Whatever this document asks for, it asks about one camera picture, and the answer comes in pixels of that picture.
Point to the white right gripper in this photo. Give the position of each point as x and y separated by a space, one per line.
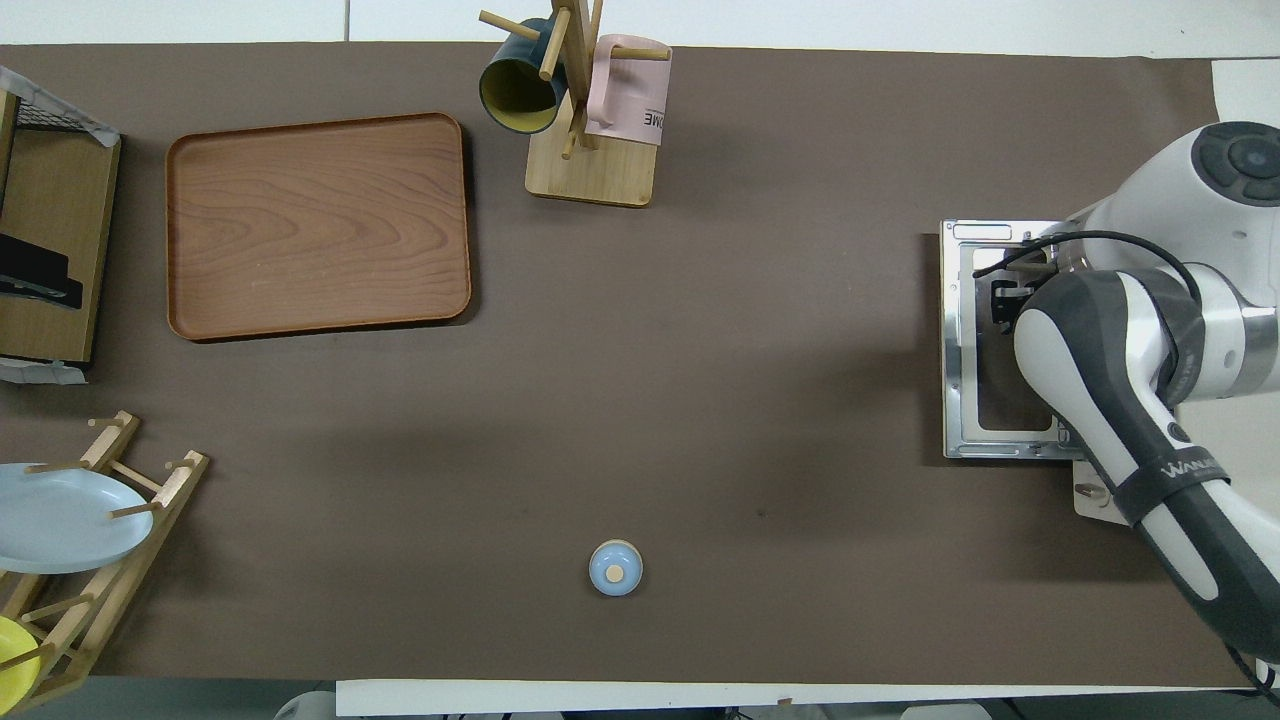
1050 262

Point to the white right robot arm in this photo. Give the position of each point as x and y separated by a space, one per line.
1100 400

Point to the silver oven knob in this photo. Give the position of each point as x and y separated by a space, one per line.
1090 491

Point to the grey padded wrap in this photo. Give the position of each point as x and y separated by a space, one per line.
40 372
100 128

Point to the wooden box with black device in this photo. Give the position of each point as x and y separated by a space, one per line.
60 190

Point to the light blue plate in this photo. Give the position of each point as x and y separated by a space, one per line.
60 520

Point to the brown wooden tray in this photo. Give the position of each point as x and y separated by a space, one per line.
320 225

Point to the wooden dish rack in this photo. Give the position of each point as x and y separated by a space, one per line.
100 600

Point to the brown table mat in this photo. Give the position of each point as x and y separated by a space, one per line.
700 350

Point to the yellow plate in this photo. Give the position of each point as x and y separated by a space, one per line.
15 665

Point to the wooden mug tree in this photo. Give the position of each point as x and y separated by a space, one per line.
600 175

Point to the pink mug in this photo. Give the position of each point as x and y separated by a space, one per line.
625 95

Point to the blue bell with wooden knob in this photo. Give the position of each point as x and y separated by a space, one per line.
615 572

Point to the dark blue mug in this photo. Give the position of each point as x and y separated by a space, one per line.
515 90

